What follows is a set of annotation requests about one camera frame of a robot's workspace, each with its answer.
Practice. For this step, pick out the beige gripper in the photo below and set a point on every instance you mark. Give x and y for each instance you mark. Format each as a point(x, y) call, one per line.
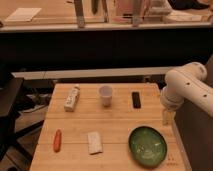
point(167, 117)

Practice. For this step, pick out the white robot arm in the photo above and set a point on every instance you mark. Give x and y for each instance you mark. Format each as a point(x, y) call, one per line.
point(186, 82)

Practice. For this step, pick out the green ceramic bowl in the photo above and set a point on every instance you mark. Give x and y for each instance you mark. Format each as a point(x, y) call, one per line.
point(147, 146)

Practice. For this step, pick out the black rectangular remote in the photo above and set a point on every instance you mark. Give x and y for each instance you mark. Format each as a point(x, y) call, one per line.
point(136, 100)

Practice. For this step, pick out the black chair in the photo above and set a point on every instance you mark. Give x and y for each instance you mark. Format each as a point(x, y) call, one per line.
point(9, 95)

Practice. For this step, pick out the white paper sheet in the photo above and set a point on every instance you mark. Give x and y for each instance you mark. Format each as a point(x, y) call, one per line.
point(22, 15)

